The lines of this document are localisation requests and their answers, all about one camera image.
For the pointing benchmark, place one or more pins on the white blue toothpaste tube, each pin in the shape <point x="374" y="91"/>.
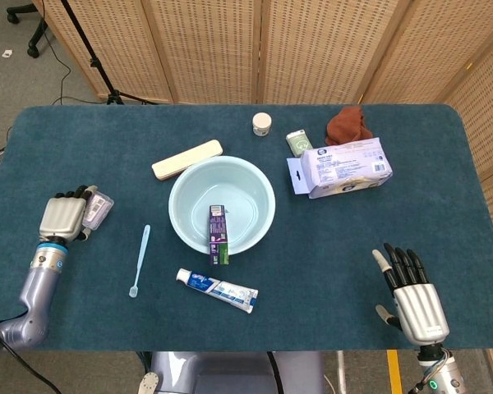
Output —
<point x="222" y="289"/>

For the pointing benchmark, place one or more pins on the black tripod stand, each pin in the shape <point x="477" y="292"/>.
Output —
<point x="94" y="61"/>

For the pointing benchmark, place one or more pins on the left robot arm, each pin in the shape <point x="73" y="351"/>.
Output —
<point x="37" y="295"/>

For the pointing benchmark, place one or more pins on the clear case with purple contents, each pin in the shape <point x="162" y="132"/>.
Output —
<point x="100" y="207"/>

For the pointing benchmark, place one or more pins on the lavender tissue pack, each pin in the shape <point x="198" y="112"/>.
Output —
<point x="345" y="168"/>

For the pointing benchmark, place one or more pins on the white cream jar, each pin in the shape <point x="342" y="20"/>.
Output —
<point x="262" y="123"/>

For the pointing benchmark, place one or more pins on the black office chair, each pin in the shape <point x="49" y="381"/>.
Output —
<point x="35" y="37"/>

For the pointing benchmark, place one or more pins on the brown cloth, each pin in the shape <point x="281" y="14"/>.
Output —
<point x="347" y="125"/>

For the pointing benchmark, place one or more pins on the teal table cloth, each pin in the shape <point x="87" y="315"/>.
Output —
<point x="333" y="254"/>

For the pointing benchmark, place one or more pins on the white paper scrap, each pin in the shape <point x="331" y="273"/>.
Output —
<point x="7" y="53"/>

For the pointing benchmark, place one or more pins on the light blue toothbrush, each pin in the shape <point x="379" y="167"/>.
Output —
<point x="141" y="258"/>

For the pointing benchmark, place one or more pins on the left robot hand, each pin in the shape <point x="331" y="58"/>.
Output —
<point x="61" y="215"/>

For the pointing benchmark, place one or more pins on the small green wrapped packet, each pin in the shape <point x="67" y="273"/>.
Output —
<point x="299" y="143"/>

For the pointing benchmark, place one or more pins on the cream toothbrush case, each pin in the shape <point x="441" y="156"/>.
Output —
<point x="187" y="159"/>

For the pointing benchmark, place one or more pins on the purple green carton box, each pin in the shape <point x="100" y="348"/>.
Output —
<point x="218" y="238"/>

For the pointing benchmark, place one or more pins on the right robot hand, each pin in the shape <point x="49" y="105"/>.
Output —
<point x="421" y="312"/>

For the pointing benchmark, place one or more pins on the grey table leg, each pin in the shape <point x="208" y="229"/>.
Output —
<point x="342" y="369"/>

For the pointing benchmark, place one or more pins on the light blue plastic basin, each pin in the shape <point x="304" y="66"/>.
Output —
<point x="238" y="184"/>

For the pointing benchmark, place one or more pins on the grey robot torso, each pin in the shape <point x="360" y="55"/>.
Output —
<point x="230" y="373"/>

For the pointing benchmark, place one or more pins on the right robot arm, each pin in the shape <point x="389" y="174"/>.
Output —
<point x="443" y="377"/>

